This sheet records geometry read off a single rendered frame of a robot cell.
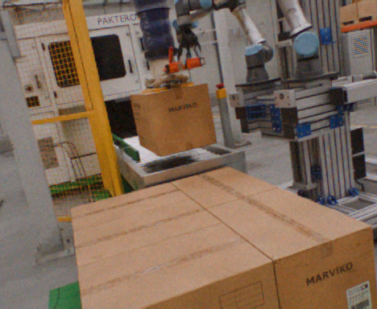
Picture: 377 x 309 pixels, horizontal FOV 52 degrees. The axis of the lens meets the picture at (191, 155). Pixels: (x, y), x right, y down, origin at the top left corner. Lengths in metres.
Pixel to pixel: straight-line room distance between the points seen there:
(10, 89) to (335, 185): 2.27
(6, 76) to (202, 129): 1.40
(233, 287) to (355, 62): 1.70
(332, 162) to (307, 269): 1.25
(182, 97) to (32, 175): 1.27
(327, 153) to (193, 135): 0.84
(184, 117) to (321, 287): 1.41
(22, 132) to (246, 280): 2.12
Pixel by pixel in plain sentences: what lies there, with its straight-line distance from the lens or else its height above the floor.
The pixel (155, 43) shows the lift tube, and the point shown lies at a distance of 2.60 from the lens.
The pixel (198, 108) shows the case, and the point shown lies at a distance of 2.47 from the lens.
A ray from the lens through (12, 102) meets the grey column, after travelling 2.96.
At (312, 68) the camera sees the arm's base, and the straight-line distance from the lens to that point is 2.13.
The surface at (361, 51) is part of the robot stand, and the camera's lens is 2.58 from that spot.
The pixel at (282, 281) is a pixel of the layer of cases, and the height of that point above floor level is 0.46.
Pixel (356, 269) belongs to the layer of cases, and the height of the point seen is 0.40.
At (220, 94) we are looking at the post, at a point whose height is 0.96.
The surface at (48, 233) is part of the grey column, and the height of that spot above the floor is 0.18.
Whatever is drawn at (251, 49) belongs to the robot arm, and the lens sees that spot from 2.54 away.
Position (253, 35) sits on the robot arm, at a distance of 2.70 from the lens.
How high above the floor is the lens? 1.17
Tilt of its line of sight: 12 degrees down
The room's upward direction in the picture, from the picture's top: 10 degrees counter-clockwise
